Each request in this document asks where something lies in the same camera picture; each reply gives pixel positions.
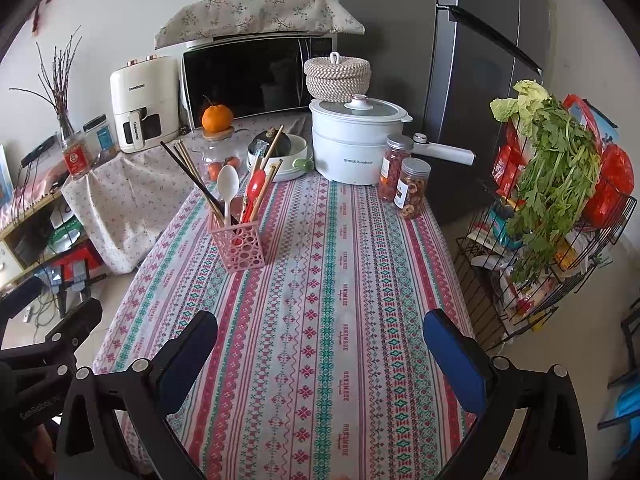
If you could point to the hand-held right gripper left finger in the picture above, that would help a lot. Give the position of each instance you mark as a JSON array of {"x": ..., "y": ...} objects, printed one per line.
[{"x": 192, "y": 345}]

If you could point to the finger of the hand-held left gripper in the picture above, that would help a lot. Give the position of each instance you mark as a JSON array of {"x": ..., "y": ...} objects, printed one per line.
[
  {"x": 20, "y": 295},
  {"x": 75, "y": 320}
]

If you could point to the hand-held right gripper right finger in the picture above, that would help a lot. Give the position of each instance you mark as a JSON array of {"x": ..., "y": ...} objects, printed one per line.
[{"x": 452, "y": 355}]

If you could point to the pink plastic utensil basket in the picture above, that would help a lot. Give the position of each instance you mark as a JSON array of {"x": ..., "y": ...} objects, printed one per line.
[{"x": 240, "y": 250}]

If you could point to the white plastic spoon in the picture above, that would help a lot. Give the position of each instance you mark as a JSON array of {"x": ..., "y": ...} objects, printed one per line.
[{"x": 228, "y": 182}]

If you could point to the red plastic spoon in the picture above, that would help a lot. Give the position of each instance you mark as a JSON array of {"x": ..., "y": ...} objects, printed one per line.
[{"x": 256, "y": 182}]

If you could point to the red box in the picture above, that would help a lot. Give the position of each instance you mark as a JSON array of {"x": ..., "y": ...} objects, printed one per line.
[{"x": 87, "y": 260}]

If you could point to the wooden shelf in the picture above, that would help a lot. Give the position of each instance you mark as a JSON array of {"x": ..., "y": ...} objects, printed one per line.
[{"x": 25, "y": 220}]

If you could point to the patterned striped tablecloth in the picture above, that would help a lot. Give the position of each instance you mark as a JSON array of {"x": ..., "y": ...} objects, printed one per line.
[{"x": 325, "y": 335}]

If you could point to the white floral cabinet cloth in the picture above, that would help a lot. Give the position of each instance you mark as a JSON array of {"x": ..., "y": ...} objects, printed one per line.
[{"x": 140, "y": 195}]

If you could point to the black power strip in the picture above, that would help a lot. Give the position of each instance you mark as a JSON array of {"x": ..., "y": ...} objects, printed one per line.
[{"x": 37, "y": 152}]

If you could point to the jar with red label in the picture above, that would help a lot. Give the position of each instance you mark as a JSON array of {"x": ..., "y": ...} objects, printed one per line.
[{"x": 75, "y": 160}]

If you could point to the jar of dried fruit rings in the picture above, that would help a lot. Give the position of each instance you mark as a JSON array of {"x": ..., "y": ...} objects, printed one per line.
[{"x": 410, "y": 190}]

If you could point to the glass vase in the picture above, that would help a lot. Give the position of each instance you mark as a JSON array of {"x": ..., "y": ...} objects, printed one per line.
[{"x": 66, "y": 130}]

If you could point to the jar with blue label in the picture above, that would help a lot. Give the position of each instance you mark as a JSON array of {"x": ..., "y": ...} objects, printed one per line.
[{"x": 102, "y": 142}]

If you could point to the small orange fruit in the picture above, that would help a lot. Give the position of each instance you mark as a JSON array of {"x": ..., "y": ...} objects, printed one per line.
[
  {"x": 215, "y": 170},
  {"x": 231, "y": 161}
]

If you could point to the blue plastic stool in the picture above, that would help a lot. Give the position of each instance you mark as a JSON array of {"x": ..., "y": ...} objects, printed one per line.
[{"x": 627, "y": 400}]

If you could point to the white plate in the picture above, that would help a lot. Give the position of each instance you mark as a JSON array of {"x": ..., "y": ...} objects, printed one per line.
[{"x": 290, "y": 176}]

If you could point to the jar of red dried fruit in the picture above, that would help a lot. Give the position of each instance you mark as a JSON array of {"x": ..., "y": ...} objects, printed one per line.
[{"x": 390, "y": 170}]

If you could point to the glass jar with wooden lid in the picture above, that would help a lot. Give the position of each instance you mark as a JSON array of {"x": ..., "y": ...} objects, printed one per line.
[{"x": 215, "y": 150}]

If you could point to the red snack packet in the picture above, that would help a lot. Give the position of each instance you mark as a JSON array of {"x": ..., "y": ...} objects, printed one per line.
[{"x": 505, "y": 165}]

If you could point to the dry twig bunch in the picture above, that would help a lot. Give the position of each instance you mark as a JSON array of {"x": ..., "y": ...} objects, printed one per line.
[{"x": 60, "y": 95}]

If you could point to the green pumpkin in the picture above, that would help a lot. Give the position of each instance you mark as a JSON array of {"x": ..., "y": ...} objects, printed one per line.
[{"x": 285, "y": 147}]

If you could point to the leafy green vegetable bunch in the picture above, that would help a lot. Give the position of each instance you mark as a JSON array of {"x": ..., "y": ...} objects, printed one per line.
[{"x": 555, "y": 160}]

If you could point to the large orange tangerine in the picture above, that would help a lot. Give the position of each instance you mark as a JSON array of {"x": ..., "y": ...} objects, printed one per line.
[{"x": 217, "y": 119}]

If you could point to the white electric pot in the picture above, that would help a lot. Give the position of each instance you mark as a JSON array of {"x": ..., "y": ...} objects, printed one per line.
[{"x": 345, "y": 150}]

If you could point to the red plastic bag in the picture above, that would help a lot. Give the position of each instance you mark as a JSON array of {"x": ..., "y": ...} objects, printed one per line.
[{"x": 612, "y": 175}]

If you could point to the white air fryer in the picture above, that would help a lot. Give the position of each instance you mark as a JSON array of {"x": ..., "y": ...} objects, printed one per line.
[{"x": 145, "y": 85}]

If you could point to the black microwave oven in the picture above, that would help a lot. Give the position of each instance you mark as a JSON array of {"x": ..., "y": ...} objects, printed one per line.
[{"x": 240, "y": 80}]

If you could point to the napa cabbage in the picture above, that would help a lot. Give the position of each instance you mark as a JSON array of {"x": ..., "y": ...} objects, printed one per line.
[{"x": 525, "y": 95}]

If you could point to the woven lidded basket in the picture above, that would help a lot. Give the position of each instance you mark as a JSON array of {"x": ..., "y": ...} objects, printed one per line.
[{"x": 335, "y": 80}]

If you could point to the grey refrigerator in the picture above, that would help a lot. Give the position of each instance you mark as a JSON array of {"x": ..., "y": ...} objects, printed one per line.
[{"x": 390, "y": 35}]

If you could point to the floral microwave cover cloth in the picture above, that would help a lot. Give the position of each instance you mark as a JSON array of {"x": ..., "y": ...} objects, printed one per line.
[{"x": 260, "y": 15}]

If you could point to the black chair frame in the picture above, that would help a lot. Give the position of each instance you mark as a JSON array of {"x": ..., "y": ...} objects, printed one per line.
[{"x": 627, "y": 325}]

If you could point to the red wall ornament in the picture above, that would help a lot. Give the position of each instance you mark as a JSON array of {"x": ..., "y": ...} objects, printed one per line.
[{"x": 42, "y": 10}]

